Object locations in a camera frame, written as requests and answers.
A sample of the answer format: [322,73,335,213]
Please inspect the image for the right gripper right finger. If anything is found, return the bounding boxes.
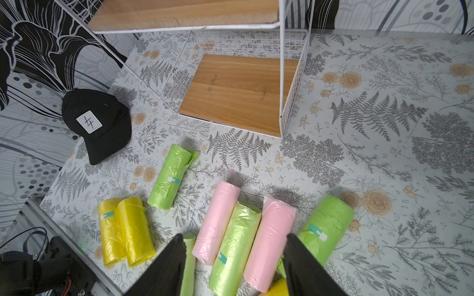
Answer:
[283,233,346,296]

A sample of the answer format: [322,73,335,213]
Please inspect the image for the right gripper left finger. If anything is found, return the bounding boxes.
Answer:
[124,234,186,296]

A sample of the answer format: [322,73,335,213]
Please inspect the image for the pink trash bag roll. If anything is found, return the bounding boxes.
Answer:
[244,196,297,293]
[192,181,241,266]

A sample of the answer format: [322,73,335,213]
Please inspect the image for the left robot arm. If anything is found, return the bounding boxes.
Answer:
[1,236,97,296]

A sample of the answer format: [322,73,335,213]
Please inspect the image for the green trash bag roll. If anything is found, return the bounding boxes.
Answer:
[209,202,262,296]
[148,144,200,210]
[297,195,354,266]
[180,236,196,296]

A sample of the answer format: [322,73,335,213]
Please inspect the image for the yellow trash bag roll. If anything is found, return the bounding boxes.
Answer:
[98,197,127,267]
[118,196,156,268]
[262,277,289,296]

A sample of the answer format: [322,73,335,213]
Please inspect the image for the black baseball cap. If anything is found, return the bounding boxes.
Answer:
[62,89,132,165]

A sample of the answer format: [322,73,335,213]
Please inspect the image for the white wire wooden shelf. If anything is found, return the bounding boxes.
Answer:
[59,1,310,138]

